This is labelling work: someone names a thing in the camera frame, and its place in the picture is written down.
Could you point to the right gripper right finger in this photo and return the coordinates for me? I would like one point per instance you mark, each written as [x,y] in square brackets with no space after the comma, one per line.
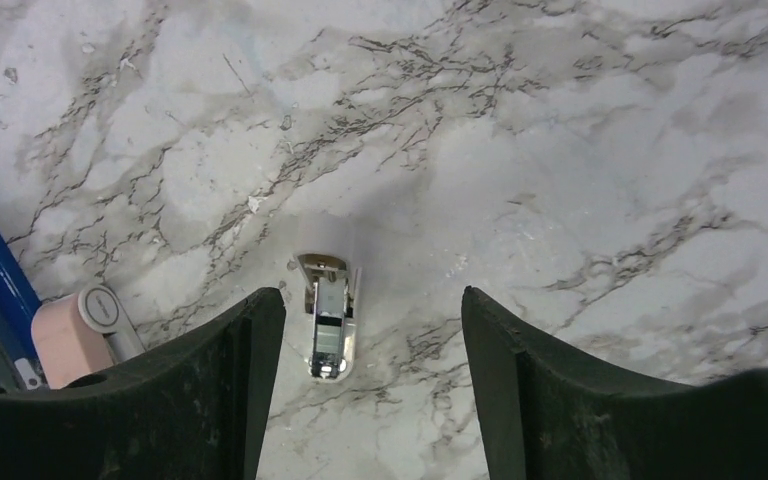
[548,410]

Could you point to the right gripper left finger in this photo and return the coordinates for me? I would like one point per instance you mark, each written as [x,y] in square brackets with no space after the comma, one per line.
[195,407]

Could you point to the pink eraser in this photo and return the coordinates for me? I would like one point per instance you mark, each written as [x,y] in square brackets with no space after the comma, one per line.
[82,334]

